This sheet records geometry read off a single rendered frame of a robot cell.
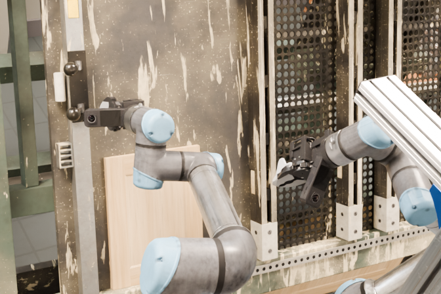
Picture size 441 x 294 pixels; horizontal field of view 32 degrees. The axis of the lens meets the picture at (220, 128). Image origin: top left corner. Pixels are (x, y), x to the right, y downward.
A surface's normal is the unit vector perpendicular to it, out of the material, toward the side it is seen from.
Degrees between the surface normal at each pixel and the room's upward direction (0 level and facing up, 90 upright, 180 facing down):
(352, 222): 56
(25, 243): 0
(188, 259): 24
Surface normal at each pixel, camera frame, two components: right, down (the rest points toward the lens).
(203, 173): -0.22, -0.82
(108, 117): -0.01, 0.16
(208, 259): 0.31, -0.40
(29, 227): 0.25, -0.74
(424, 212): 0.10, 0.66
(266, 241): 0.49, 0.15
